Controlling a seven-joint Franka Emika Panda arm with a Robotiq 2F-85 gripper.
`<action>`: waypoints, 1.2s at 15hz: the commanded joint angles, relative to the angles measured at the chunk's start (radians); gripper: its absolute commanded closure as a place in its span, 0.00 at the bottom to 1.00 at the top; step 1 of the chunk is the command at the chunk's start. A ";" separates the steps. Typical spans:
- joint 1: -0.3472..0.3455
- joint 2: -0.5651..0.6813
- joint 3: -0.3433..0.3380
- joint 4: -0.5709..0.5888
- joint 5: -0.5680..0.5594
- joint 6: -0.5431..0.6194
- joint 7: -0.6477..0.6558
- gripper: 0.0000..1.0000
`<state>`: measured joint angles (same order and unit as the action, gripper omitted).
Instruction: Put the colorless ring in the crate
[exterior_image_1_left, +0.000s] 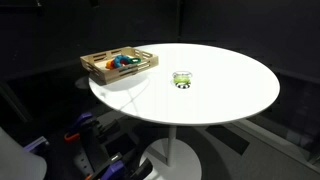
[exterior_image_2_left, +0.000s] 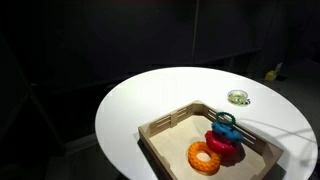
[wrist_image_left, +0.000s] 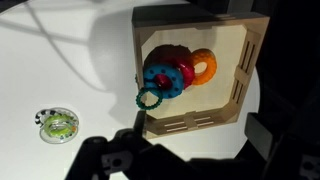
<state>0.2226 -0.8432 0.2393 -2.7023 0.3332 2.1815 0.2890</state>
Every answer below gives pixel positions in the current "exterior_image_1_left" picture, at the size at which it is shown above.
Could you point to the wooden slatted crate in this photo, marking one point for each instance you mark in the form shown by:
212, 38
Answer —
112, 65

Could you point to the purple orange clamp rear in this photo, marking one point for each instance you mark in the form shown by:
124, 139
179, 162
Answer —
102, 127

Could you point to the white chair corner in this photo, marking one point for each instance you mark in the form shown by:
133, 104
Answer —
18, 164

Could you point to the purple black clamp front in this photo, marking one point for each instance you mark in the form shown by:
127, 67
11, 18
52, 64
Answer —
115, 169

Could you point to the white round table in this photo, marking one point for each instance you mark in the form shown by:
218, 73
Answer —
193, 85

